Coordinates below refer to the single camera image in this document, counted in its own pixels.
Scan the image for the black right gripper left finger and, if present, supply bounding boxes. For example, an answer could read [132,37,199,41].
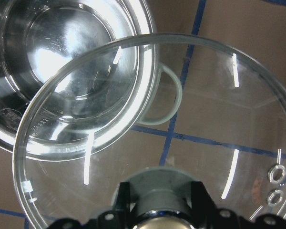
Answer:
[97,182,133,229]

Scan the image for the glass pot lid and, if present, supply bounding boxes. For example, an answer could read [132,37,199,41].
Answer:
[13,34,286,229]

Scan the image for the pale green cooking pot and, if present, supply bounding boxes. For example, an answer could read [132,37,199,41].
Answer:
[0,0,182,161]

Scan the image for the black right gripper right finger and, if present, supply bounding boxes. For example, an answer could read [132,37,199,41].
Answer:
[190,180,239,229]

